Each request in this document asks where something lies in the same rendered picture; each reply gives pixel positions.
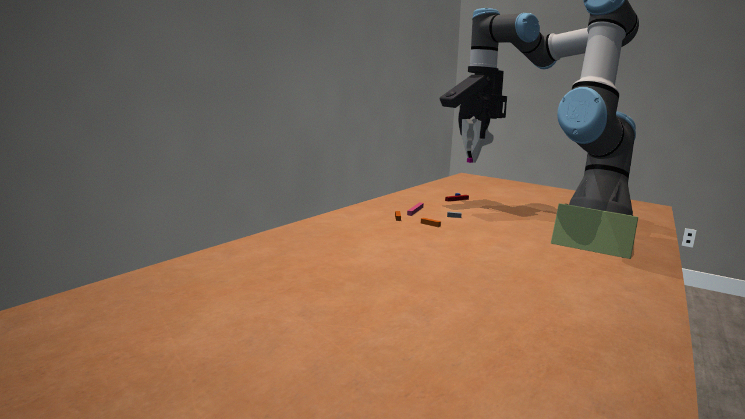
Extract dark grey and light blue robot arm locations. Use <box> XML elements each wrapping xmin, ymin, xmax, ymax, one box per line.
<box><xmin>439</xmin><ymin>0</ymin><xmax>639</xmax><ymax>215</ymax></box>

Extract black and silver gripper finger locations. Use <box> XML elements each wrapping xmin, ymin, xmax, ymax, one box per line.
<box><xmin>459</xmin><ymin>105</ymin><xmax>477</xmax><ymax>158</ymax></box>
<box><xmin>471</xmin><ymin>105</ymin><xmax>494</xmax><ymax>163</ymax></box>

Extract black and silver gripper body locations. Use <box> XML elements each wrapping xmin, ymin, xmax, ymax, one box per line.
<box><xmin>461</xmin><ymin>66</ymin><xmax>507</xmax><ymax>119</ymax></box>

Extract pink rod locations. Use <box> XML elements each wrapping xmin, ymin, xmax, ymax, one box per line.
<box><xmin>407</xmin><ymin>203</ymin><xmax>424</xmax><ymax>216</ymax></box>

